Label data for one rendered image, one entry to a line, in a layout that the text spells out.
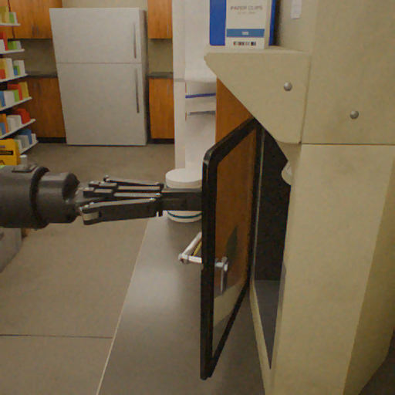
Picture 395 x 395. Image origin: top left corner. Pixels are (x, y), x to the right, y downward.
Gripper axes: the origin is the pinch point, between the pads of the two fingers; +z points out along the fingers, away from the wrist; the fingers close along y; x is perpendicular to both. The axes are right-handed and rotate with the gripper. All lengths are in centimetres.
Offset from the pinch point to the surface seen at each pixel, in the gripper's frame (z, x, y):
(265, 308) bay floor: 15.2, 29.1, 12.0
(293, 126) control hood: 12.6, -12.3, -6.9
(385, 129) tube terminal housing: 23.0, -12.1, -6.9
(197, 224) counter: 1, 37, 63
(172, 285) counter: -5.1, 36.8, 29.4
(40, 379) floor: -74, 131, 81
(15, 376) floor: -87, 131, 82
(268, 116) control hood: 9.6, -13.4, -6.9
